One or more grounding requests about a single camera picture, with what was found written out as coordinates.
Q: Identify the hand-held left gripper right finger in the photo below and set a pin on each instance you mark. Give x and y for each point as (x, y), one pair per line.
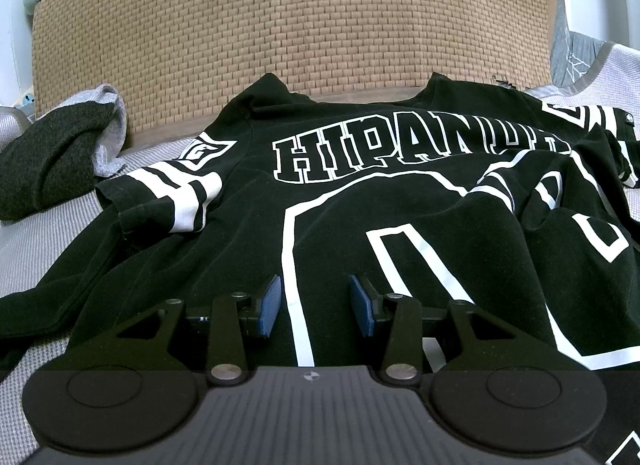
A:
(362, 310)

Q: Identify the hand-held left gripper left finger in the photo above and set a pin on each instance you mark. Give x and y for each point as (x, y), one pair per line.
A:
(270, 307)

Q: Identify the black white-print shirt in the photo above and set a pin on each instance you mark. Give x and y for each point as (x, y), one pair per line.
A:
(400, 195)

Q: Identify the dark grey sweatshirt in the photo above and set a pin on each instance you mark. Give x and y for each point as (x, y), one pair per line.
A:
(50, 155)

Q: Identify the tan woven headboard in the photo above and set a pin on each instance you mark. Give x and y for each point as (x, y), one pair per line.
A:
(300, 20)

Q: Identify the grey patterned cloth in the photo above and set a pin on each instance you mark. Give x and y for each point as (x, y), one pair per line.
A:
(575, 60)

